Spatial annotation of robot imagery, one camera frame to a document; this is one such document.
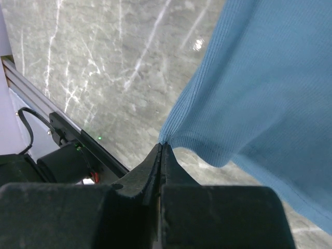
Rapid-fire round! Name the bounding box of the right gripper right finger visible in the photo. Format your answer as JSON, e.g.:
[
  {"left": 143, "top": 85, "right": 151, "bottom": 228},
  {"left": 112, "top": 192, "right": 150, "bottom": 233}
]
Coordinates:
[{"left": 160, "top": 144, "right": 295, "bottom": 248}]

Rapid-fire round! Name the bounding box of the blue tank top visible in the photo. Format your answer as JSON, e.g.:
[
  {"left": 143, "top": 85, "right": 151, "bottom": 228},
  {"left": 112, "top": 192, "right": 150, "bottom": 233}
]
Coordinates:
[{"left": 159, "top": 1, "right": 331, "bottom": 233}]

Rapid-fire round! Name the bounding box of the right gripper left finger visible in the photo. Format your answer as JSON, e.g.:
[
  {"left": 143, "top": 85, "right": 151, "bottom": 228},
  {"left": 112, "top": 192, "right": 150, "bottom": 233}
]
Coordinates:
[{"left": 1, "top": 144, "right": 162, "bottom": 248}]

